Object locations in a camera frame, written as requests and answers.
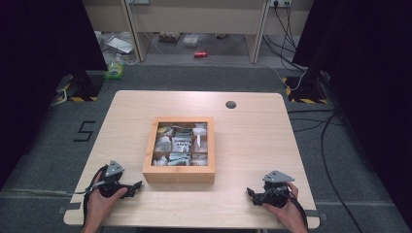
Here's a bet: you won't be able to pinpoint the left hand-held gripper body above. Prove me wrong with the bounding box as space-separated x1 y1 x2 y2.
96 159 130 199

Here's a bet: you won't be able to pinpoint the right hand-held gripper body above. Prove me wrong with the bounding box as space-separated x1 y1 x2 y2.
261 170 295 209

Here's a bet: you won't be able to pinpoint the wooden box with glass lid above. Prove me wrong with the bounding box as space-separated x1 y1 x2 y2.
142 116 216 184

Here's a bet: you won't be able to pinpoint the person's right hand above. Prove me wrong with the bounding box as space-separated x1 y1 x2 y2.
262 183 309 229

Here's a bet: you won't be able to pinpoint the person's left hand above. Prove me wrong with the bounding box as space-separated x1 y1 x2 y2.
83 188 128 227

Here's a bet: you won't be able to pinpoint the grey tape piece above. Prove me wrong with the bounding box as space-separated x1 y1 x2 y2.
57 202 82 216
304 209 328 222

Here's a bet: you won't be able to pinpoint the pile of small packets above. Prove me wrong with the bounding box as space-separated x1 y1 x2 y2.
153 122 209 167

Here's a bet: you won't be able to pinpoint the black stand base striped tape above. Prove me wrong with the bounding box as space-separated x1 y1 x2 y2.
281 76 329 105
55 71 105 103

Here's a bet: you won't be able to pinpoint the green plastic packet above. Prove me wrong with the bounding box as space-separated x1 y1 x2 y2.
104 52 126 81

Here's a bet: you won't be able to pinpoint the black curtain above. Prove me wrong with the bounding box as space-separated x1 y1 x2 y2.
292 0 412 224
0 0 109 190

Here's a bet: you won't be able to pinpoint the grey flat sheet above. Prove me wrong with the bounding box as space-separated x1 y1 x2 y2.
106 36 134 54

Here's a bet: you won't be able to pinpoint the brown egg carton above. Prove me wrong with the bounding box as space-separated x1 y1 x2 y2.
157 32 181 44

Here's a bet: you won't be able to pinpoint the clear plastic bag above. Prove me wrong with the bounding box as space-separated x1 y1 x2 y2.
182 34 200 50

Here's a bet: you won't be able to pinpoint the beige desk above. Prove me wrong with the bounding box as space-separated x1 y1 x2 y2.
81 0 315 64

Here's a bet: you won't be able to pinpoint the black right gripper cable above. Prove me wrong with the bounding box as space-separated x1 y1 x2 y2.
288 193 309 231

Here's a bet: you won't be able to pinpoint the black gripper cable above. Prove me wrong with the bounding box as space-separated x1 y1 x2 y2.
83 164 109 227
288 193 309 231

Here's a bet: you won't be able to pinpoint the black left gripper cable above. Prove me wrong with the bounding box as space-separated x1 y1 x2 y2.
83 164 109 227

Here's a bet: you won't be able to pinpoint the black floor cables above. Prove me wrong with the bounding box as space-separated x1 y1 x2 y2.
287 109 365 233

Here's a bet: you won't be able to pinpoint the thin white cable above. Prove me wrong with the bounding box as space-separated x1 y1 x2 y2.
258 62 308 91

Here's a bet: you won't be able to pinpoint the bundle of black wall cables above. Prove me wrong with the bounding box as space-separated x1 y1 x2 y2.
261 2 307 73

